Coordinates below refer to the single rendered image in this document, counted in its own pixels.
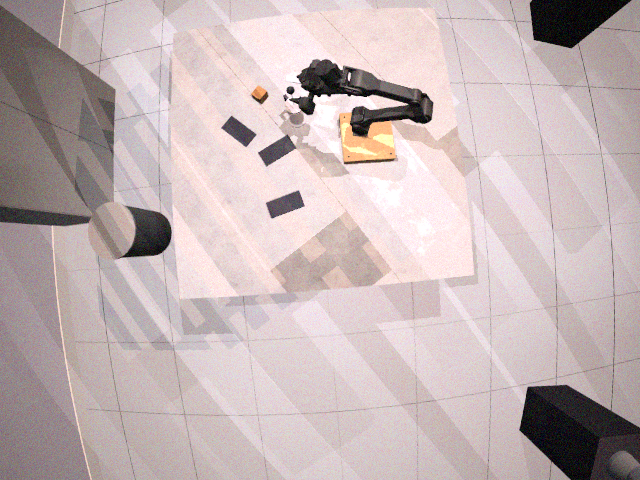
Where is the glass french press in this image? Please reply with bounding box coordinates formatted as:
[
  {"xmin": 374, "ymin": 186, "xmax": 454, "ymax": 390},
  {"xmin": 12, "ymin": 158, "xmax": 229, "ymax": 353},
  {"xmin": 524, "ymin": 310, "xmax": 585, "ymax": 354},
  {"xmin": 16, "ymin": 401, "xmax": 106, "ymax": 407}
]
[{"xmin": 283, "ymin": 86, "xmax": 307, "ymax": 127}]

